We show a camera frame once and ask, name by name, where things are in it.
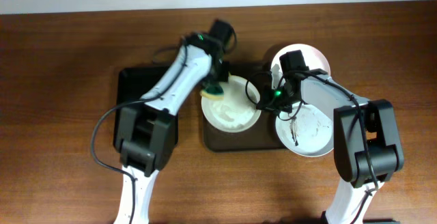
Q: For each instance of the black rectangular tray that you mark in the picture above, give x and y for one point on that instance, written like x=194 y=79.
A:
x=133 y=83

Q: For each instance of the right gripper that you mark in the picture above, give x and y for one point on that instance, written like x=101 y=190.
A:
x=265 y=102

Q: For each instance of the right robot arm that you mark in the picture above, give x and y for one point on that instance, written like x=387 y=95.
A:
x=366 y=142

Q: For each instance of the green yellow sponge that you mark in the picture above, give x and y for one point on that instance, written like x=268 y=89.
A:
x=212 y=91

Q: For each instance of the dark brown serving tray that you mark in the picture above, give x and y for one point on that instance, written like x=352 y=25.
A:
x=261 y=136

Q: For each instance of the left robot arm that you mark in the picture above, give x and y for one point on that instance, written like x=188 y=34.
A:
x=142 y=158

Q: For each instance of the pink plate with stain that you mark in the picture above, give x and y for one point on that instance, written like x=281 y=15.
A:
x=313 y=58

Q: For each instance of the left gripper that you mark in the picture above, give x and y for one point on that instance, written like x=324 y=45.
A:
x=226 y=71

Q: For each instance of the white plate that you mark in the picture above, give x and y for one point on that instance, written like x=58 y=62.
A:
x=235 y=112
x=309 y=134

